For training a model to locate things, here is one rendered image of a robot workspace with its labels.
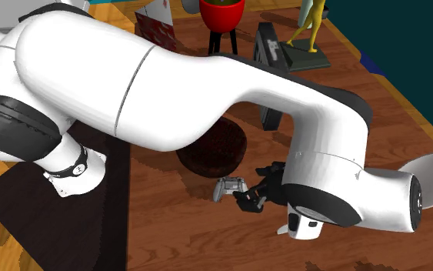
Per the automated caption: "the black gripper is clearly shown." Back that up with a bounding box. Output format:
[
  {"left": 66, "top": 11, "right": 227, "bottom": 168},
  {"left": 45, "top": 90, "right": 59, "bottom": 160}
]
[{"left": 232, "top": 161, "right": 289, "bottom": 214}]

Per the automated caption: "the grey game controller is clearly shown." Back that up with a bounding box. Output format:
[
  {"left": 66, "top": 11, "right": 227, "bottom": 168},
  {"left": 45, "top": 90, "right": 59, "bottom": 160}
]
[{"left": 212, "top": 176, "right": 250, "bottom": 203}]

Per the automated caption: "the dark brown round cake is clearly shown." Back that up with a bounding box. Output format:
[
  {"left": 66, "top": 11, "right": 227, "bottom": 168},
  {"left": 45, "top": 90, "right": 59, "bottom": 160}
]
[{"left": 175, "top": 116, "right": 248, "bottom": 179}]

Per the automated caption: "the yellow figure on dark base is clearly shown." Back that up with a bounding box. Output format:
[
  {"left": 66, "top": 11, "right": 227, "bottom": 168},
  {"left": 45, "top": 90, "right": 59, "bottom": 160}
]
[{"left": 278, "top": 0, "right": 331, "bottom": 73}]

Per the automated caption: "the red pot on black stand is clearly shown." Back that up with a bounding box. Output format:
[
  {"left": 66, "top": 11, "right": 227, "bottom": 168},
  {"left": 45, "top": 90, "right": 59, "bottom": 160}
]
[{"left": 198, "top": 0, "right": 246, "bottom": 56}]

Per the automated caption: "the pale blue-grey vase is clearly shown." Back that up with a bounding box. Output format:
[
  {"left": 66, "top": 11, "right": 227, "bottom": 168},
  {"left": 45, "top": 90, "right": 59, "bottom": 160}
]
[{"left": 298, "top": 0, "right": 315, "bottom": 29}]

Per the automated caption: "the red patterned box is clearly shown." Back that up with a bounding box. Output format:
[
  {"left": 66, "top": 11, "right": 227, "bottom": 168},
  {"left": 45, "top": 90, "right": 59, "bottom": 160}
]
[{"left": 134, "top": 0, "right": 178, "bottom": 52}]

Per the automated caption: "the dark robot stand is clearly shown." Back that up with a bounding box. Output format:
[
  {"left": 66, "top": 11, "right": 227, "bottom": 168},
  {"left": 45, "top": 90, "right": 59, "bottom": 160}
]
[{"left": 0, "top": 120, "right": 132, "bottom": 271}]

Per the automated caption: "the black picture frame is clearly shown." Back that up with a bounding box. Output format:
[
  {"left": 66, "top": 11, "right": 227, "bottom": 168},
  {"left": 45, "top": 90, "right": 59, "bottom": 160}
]
[{"left": 252, "top": 22, "right": 291, "bottom": 132}]

